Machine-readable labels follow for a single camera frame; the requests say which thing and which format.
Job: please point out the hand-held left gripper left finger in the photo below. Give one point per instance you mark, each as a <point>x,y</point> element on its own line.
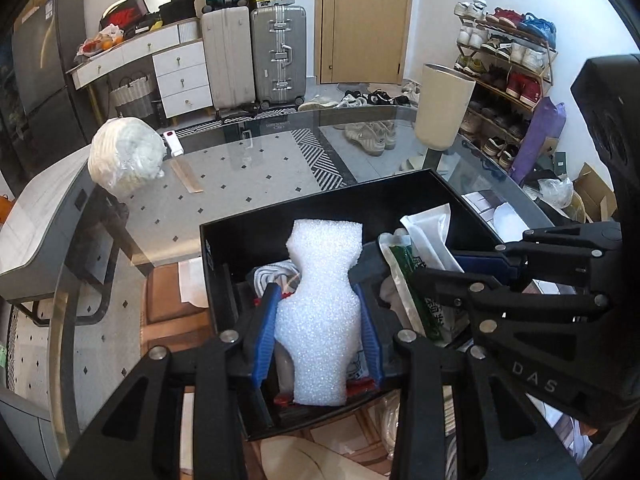
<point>262,330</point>

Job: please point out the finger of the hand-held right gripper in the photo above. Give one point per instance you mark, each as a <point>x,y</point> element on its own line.
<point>485,265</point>
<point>450,285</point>

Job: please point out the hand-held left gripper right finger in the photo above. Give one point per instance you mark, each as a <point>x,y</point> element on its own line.
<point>371,330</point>

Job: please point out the green packet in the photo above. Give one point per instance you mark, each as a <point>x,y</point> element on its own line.
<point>410,270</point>

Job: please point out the white foam sheet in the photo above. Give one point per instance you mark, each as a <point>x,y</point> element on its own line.
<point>320,310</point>

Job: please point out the white sachet packet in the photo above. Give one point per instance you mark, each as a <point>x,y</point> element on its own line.
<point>430,230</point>

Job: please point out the black cardboard box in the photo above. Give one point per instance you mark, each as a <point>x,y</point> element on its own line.
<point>240,240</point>

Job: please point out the white papers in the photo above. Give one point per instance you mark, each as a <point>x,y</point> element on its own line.
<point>500,220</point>

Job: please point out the clear plastic bag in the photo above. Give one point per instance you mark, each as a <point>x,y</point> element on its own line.
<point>555,192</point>

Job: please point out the open cardboard box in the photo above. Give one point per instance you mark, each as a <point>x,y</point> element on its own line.
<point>595,192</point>

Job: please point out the purple rolled mat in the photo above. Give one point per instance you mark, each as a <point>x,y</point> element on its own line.
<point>537,140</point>

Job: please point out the beige sneaker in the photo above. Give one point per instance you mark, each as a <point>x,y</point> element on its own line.
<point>387,132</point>
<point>362,137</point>

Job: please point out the cream cylindrical tumbler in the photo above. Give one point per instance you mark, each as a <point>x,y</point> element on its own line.
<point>442,105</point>

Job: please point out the black and white sneakers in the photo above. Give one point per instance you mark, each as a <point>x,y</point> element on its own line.
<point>372,97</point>

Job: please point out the small white device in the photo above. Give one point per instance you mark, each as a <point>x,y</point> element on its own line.
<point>172,142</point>

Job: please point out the wooden shoe rack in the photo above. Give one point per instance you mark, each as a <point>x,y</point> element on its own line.
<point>547,62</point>

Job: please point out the collection of assorted shoes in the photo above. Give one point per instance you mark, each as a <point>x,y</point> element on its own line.
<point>520,55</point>

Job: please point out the white floor sneakers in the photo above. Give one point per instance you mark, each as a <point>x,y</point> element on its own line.
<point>320,103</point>

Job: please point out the grey marble coffee table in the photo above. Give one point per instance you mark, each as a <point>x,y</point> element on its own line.
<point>45,220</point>

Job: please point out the grey low cabinet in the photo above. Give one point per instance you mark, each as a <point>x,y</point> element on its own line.
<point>25,435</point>

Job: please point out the woven laundry basket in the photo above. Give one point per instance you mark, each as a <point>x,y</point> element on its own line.
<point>131,97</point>

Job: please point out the beige wooden door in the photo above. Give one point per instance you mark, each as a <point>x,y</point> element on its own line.
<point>365,20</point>

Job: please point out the white suitcase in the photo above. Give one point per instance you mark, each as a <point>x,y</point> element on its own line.
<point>227,57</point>

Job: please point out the silver suitcase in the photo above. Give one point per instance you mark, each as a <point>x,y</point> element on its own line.
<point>277,55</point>

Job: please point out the orange bag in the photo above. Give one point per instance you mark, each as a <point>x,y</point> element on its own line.
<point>6,210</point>

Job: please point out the white desk with drawers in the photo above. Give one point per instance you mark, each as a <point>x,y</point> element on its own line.
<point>150,47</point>

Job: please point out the dark glass cabinet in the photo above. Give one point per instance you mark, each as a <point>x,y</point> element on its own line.
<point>11,125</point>

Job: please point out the plate of fruit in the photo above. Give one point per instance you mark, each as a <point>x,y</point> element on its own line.
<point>100,42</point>

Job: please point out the black bag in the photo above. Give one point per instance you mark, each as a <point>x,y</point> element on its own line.
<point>177,7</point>

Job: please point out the red and black shoebox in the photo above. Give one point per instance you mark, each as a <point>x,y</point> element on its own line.
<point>122,12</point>

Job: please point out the grey refrigerator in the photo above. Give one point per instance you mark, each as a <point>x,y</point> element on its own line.
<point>50,55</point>

